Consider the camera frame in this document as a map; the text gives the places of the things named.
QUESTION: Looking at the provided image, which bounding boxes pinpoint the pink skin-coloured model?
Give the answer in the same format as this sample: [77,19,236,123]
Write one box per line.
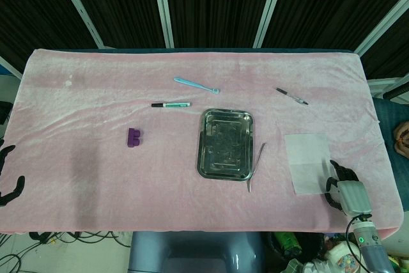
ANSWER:
[392,121,409,159]

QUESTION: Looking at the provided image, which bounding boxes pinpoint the metal tweezers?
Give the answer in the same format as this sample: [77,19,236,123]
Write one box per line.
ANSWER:
[247,143,266,193]

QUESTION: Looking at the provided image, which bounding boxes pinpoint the green white marker pen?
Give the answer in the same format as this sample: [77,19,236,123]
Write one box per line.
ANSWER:
[151,101,192,109]

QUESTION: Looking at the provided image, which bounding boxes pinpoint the purple plastic block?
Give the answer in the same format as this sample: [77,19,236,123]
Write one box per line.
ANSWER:
[126,127,144,149]

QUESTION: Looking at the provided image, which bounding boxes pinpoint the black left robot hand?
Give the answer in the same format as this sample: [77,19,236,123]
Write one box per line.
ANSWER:
[0,140,26,207]

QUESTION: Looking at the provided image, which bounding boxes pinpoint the white paper sheet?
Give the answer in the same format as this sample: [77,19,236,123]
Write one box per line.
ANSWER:
[284,133,335,196]

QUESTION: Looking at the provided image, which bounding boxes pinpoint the pink velvet table cloth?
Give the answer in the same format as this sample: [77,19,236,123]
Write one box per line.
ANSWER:
[0,48,404,240]

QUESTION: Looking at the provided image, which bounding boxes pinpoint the metal tray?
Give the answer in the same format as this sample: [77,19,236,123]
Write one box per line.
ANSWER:
[196,108,258,182]

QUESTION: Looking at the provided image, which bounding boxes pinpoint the black ribbed bar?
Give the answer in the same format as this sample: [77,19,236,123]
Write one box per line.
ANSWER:
[383,84,409,102]

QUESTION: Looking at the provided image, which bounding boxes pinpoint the clear black ballpoint pen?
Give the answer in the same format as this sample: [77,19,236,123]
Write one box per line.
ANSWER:
[275,86,309,106]

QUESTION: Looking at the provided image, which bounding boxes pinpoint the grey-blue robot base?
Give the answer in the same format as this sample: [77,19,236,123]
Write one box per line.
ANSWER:
[127,231,266,273]

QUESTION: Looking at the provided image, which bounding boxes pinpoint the white partition frame post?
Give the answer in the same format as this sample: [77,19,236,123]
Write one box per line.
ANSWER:
[254,0,290,49]
[353,0,409,56]
[150,0,175,49]
[0,55,23,79]
[50,0,106,49]

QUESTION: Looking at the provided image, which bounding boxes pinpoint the light blue toothbrush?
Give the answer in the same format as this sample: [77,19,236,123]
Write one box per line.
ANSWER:
[173,77,221,95]

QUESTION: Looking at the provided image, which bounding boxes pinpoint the black grey right robot hand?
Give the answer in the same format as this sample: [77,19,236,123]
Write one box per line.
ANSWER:
[325,159,374,217]

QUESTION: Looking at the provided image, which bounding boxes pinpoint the teal padded bench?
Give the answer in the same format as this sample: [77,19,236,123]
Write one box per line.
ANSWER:
[373,96,409,234]

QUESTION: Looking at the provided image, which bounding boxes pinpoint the green plastic bottle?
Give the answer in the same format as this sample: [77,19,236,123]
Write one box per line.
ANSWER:
[271,231,303,258]

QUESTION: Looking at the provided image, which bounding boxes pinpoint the black robot wrist cable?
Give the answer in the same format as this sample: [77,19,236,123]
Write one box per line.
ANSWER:
[346,214,373,273]

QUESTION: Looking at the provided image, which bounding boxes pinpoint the black floor cable bundle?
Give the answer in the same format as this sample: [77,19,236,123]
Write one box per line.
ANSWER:
[0,230,132,273]

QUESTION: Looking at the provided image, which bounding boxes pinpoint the colourful printed packet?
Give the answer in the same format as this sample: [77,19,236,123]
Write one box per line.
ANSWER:
[325,240,356,271]

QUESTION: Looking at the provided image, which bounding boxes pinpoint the black ribbed partition panel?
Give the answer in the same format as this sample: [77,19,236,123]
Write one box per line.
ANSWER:
[261,0,409,52]
[62,0,169,49]
[0,0,100,77]
[162,0,276,49]
[360,10,409,81]

